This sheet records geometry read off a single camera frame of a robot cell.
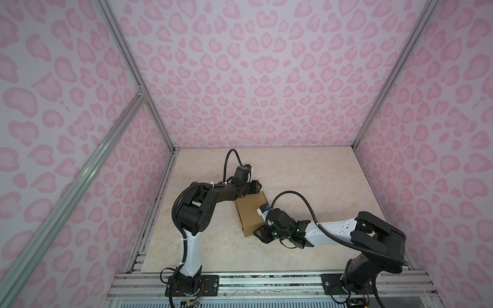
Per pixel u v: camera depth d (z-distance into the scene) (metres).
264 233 0.75
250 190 0.90
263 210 0.78
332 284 0.74
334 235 0.50
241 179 0.82
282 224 0.68
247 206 0.89
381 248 0.44
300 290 0.72
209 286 0.73
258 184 0.95
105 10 0.69
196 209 0.54
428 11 0.69
